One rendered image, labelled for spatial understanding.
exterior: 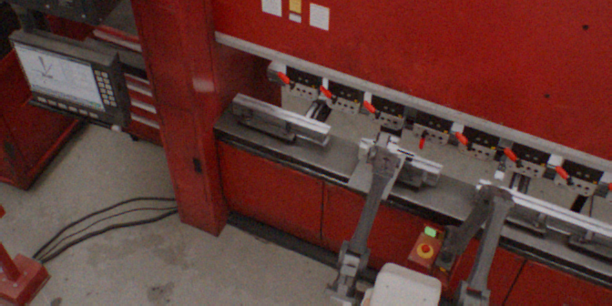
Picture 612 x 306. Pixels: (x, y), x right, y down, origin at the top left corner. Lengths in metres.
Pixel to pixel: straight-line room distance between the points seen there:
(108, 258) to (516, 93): 2.46
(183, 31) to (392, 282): 1.30
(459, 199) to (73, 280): 2.15
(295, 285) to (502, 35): 1.96
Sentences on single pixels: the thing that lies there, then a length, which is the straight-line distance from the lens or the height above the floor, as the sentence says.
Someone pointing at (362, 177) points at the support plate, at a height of 1.00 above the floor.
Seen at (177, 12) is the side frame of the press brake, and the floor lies 1.65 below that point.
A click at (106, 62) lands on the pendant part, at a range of 2.65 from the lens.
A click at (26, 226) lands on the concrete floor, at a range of 4.28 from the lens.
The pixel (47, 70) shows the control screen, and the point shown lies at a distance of 2.88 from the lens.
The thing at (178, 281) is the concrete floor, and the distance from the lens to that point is 3.86.
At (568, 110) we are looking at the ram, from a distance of 2.60.
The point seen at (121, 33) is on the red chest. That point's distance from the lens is 3.71.
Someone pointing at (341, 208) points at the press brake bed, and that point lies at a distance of 3.32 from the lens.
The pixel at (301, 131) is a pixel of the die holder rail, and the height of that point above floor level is 0.92.
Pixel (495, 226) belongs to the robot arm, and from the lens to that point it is 2.39.
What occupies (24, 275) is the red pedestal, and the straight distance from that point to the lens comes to 3.95.
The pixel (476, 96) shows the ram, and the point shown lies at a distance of 2.64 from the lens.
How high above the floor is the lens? 3.34
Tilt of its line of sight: 49 degrees down
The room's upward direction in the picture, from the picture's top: 2 degrees clockwise
